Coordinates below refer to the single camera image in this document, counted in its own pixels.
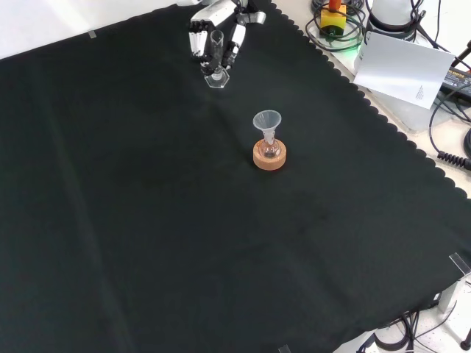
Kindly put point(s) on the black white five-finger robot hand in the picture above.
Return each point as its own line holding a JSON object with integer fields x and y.
{"x": 200, "y": 40}

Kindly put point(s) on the clear round-bottom flask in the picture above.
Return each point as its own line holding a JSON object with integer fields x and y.
{"x": 269, "y": 150}

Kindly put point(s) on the clear plastic funnel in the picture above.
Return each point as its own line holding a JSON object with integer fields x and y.
{"x": 266, "y": 123}

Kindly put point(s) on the yellow stop button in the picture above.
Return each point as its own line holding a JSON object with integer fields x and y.
{"x": 333, "y": 22}

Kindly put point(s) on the black cloth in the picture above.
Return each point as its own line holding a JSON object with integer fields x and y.
{"x": 147, "y": 202}

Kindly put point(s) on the white paper sheet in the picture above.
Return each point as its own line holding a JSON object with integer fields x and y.
{"x": 401, "y": 70}

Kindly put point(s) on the pale base board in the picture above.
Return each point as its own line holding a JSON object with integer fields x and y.
{"x": 408, "y": 114}

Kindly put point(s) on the black power adapter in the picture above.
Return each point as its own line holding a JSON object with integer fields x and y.
{"x": 458, "y": 79}

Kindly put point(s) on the silver aluminium profile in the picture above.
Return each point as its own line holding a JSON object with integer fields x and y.
{"x": 456, "y": 294}

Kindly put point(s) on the black tripod foot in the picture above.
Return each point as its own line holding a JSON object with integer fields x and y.
{"x": 466, "y": 345}

